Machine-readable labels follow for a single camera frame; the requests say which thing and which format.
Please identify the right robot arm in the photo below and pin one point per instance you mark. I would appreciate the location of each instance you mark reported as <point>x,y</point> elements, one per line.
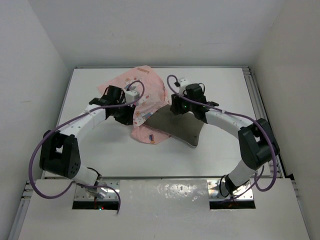
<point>257,142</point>

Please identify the left aluminium frame rail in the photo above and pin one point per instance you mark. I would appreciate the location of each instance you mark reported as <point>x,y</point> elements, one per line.
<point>21,212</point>

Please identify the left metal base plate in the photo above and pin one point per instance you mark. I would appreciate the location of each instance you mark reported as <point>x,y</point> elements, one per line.
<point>108,192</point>

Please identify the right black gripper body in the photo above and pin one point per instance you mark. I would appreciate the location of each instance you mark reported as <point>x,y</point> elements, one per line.
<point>176,107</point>

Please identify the right aluminium frame rail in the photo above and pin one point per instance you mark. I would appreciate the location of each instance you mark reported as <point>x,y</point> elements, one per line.
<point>260,111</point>

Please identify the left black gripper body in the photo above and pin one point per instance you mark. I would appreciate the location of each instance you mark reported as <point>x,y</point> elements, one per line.
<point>122,115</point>

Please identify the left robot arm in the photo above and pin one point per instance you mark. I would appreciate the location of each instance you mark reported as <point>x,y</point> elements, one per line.
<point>60,154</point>

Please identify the aluminium frame rail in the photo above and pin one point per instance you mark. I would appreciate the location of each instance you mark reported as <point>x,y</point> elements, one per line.
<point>21,212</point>
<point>260,111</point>

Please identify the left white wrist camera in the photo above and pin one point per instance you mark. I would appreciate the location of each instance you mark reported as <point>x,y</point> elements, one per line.
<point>131,95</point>

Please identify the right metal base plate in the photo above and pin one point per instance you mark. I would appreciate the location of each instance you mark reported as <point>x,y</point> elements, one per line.
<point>243,193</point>

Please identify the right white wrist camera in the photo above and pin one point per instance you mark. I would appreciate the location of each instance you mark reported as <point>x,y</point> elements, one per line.
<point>182,83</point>

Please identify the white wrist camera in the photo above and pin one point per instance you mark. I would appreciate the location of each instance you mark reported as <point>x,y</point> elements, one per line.
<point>131,95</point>
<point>182,83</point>

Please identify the white front cover board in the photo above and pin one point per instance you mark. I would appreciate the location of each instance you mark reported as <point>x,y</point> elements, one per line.
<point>167,210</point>

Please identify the grey pillow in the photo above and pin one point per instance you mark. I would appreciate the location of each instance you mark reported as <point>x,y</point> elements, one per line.
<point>185,127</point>

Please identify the metal base plate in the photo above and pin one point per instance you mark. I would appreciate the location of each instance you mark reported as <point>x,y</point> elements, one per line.
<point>108,192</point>
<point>243,193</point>

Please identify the pink cartoon pillowcase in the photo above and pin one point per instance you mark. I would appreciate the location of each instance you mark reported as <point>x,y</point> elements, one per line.
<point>154,97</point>

